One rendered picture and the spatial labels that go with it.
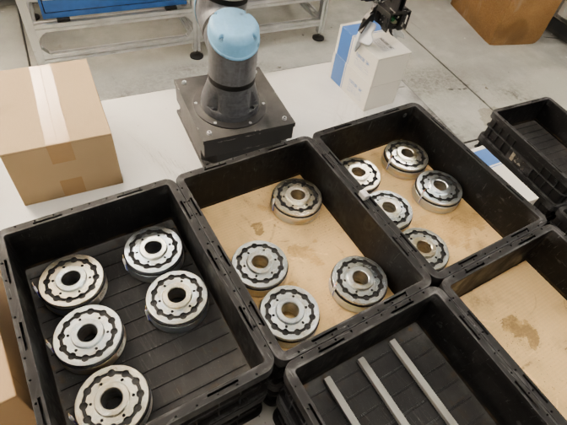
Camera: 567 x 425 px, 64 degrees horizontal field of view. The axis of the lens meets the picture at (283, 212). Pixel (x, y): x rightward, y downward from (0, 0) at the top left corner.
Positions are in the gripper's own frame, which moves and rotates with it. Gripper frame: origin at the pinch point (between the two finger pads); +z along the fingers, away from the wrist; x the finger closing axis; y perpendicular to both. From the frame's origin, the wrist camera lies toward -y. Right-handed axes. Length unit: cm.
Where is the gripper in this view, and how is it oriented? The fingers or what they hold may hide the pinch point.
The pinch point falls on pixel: (373, 45)
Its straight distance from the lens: 146.8
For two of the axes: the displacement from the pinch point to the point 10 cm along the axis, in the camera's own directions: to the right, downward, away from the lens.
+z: -1.1, 6.3, 7.7
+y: 4.7, 7.1, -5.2
